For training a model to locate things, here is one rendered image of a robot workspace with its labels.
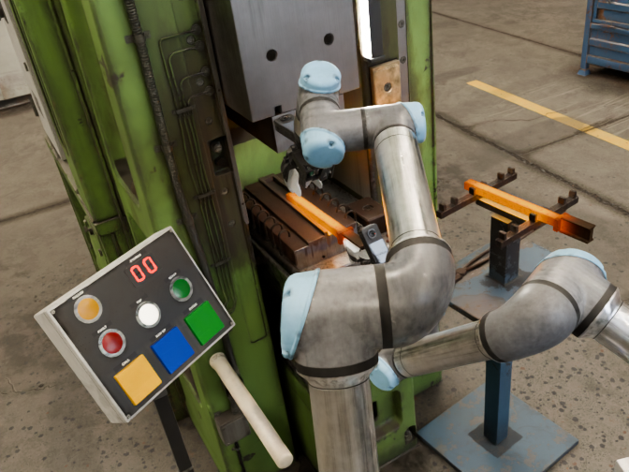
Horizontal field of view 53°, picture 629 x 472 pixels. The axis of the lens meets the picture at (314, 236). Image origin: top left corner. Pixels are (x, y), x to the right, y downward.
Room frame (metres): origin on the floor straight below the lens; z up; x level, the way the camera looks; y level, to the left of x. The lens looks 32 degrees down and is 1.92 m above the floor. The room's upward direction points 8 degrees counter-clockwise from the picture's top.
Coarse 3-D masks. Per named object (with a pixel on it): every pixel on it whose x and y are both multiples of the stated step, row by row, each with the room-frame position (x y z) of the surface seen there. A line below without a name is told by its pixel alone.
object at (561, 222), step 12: (468, 180) 1.62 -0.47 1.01; (480, 192) 1.56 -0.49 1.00; (492, 192) 1.53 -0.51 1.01; (504, 192) 1.52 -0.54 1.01; (504, 204) 1.49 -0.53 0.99; (516, 204) 1.45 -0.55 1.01; (528, 204) 1.44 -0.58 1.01; (540, 216) 1.39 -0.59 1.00; (552, 216) 1.36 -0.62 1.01; (564, 216) 1.34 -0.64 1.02; (564, 228) 1.33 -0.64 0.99; (576, 228) 1.31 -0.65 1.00; (588, 228) 1.28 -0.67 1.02; (588, 240) 1.28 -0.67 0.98
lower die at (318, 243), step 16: (256, 192) 1.76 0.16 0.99; (272, 192) 1.74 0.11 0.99; (304, 192) 1.71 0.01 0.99; (256, 208) 1.68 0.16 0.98; (272, 208) 1.65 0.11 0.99; (288, 208) 1.64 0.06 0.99; (320, 208) 1.60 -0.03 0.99; (256, 224) 1.64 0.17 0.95; (272, 224) 1.57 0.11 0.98; (288, 224) 1.55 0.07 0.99; (304, 224) 1.53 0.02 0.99; (352, 224) 1.50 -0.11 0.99; (288, 240) 1.48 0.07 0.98; (304, 240) 1.45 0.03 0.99; (320, 240) 1.45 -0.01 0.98; (336, 240) 1.47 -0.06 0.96; (288, 256) 1.45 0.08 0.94; (304, 256) 1.43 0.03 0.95; (320, 256) 1.45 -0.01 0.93
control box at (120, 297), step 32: (128, 256) 1.16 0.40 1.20; (160, 256) 1.20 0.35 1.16; (96, 288) 1.08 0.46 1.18; (128, 288) 1.11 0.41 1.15; (160, 288) 1.15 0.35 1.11; (192, 288) 1.18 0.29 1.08; (64, 320) 1.00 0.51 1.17; (96, 320) 1.03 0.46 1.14; (128, 320) 1.06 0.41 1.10; (160, 320) 1.10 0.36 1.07; (224, 320) 1.17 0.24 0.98; (64, 352) 1.00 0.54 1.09; (96, 352) 0.99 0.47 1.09; (128, 352) 1.02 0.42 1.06; (96, 384) 0.95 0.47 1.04; (160, 384) 1.00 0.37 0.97; (128, 416) 0.92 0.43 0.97
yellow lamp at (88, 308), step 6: (84, 300) 1.05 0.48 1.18; (90, 300) 1.05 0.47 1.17; (78, 306) 1.03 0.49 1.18; (84, 306) 1.04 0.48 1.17; (90, 306) 1.04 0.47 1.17; (96, 306) 1.05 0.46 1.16; (78, 312) 1.03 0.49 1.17; (84, 312) 1.03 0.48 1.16; (90, 312) 1.04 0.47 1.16; (96, 312) 1.04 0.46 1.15; (84, 318) 1.02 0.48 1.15; (90, 318) 1.03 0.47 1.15
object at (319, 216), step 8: (296, 200) 1.64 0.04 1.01; (304, 200) 1.63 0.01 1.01; (304, 208) 1.58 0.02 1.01; (312, 208) 1.57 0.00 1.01; (312, 216) 1.55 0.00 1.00; (320, 216) 1.51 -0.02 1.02; (328, 216) 1.51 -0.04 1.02; (320, 224) 1.50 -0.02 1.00; (328, 224) 1.46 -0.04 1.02; (336, 224) 1.46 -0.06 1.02; (336, 232) 1.40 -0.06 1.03; (344, 232) 1.40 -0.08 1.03; (352, 232) 1.39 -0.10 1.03; (352, 240) 1.36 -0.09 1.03; (360, 240) 1.35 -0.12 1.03; (360, 248) 1.32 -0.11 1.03
